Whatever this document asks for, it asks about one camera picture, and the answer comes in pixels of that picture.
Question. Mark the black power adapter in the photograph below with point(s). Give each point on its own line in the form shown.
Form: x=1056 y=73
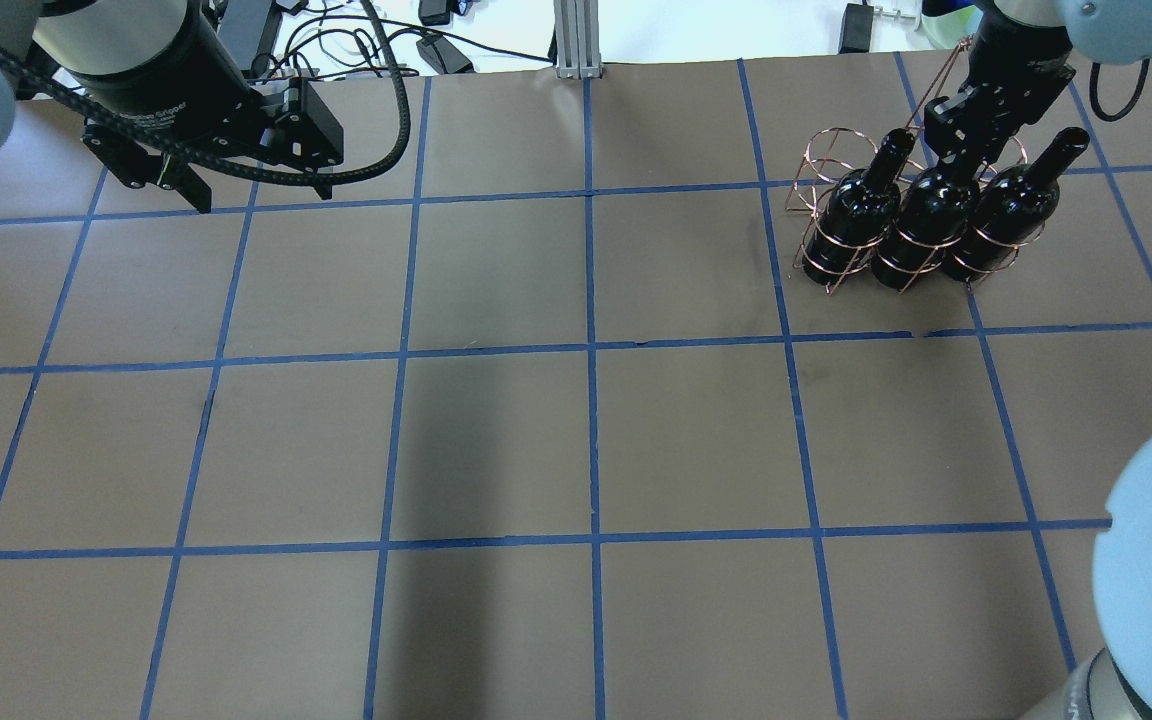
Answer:
x=855 y=35

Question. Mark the dark wine bottle right slot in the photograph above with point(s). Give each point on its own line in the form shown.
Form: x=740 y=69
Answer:
x=1012 y=210

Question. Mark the black power brick top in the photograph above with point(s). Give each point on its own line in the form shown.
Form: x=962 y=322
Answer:
x=443 y=56

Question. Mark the dark wine bottle left slot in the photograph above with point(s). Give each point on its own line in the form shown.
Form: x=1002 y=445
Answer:
x=857 y=214

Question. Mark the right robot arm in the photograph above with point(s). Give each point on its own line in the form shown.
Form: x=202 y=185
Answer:
x=1063 y=317

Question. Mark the dark wine bottle moved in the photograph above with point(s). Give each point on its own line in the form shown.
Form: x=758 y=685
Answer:
x=932 y=216

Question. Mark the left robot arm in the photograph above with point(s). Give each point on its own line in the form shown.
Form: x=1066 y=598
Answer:
x=24 y=63

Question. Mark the copper wire wine basket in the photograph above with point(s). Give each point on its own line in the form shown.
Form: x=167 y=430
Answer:
x=832 y=152

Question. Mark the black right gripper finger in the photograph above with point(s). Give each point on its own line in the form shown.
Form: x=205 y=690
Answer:
x=986 y=141
x=953 y=129

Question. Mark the aluminium frame post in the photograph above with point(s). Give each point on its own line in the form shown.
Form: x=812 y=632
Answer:
x=576 y=32

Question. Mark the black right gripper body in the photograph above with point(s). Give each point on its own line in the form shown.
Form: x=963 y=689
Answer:
x=1021 y=62

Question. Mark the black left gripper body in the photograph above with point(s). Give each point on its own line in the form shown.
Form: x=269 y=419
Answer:
x=158 y=68

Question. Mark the dark wine bottle slot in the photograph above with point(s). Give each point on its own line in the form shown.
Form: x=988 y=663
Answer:
x=857 y=214
x=1012 y=210

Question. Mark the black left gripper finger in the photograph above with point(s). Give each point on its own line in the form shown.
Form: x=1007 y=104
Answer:
x=294 y=129
x=135 y=167

